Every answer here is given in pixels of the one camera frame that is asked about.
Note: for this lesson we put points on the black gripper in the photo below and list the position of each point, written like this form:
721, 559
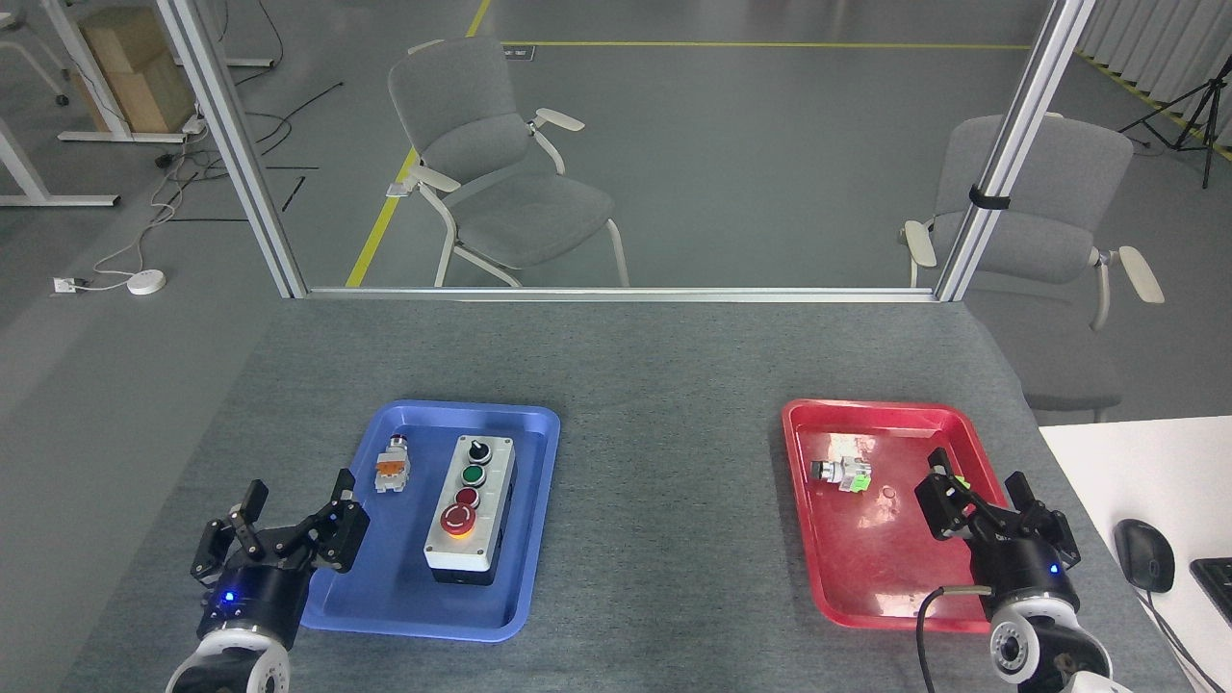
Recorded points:
252, 599
1022, 576

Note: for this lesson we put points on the blue plastic tray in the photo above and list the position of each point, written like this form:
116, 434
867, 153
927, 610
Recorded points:
404, 577

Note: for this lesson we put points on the white floor socket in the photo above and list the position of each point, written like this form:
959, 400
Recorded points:
64, 285

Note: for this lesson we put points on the grey control box with buttons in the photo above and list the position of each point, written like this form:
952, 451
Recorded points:
472, 500

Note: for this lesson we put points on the brown cardboard box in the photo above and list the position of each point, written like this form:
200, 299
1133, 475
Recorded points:
135, 77

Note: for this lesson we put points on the red plastic tray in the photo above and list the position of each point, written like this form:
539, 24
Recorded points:
866, 558

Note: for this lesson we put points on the green white push button switch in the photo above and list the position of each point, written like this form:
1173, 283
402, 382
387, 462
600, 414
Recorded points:
845, 472

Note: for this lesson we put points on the white desk leg frame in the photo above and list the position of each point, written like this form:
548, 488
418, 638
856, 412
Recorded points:
96, 87
29, 178

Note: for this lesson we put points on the black tripod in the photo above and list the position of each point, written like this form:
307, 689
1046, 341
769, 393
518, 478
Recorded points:
1203, 115

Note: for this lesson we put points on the silver aluminium post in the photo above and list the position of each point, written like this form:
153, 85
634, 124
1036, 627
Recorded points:
1011, 144
231, 144

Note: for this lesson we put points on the grey chair with white armrests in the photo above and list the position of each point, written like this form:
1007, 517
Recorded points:
1059, 212
500, 164

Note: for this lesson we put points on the black keyboard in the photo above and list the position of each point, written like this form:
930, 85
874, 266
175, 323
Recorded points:
1215, 587

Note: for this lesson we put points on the white round floor device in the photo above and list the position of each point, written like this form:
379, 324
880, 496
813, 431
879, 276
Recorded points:
146, 282

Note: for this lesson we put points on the white side table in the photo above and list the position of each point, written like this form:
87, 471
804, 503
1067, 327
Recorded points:
1136, 472

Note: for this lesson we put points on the black computer mouse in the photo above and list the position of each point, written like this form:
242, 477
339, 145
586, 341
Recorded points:
1143, 554

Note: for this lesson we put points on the silver aluminium rail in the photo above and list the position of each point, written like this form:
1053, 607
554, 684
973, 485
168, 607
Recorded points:
616, 294

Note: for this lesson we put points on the white orange push button switch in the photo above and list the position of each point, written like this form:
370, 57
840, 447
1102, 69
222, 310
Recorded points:
392, 470

